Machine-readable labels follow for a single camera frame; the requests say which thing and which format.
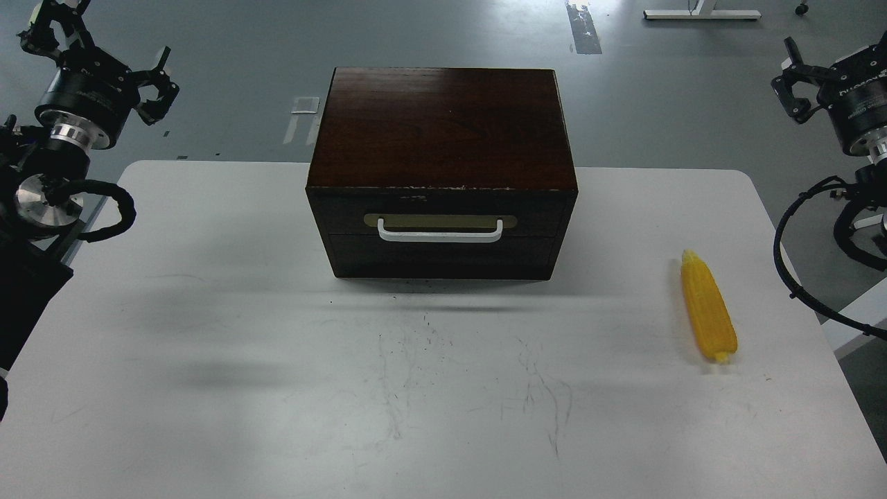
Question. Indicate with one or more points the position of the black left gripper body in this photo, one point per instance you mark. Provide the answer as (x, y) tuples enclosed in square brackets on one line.
[(91, 85)]

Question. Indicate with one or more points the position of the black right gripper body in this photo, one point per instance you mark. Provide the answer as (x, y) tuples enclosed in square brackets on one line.
[(856, 102)]

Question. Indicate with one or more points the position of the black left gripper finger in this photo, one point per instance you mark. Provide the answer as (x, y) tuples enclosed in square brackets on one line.
[(151, 111), (56, 27)]

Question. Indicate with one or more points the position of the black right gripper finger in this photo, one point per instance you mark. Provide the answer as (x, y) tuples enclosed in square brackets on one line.
[(795, 71)]

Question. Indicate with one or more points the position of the yellow corn cob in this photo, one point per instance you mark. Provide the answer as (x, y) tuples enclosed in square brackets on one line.
[(709, 317)]

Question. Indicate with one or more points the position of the wooden drawer with white handle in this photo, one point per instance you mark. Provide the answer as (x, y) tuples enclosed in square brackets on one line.
[(484, 251)]

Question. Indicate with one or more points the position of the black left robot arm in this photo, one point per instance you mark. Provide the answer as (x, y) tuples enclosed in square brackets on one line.
[(48, 202)]

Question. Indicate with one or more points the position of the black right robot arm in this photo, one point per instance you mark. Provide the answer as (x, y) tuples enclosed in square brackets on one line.
[(866, 194)]

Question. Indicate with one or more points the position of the dark wooden drawer box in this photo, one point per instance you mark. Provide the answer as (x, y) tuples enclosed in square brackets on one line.
[(442, 147)]

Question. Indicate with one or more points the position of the white chair base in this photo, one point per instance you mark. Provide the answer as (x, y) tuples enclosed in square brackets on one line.
[(874, 221)]

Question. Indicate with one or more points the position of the white desk leg base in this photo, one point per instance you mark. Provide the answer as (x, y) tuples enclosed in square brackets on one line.
[(702, 10)]

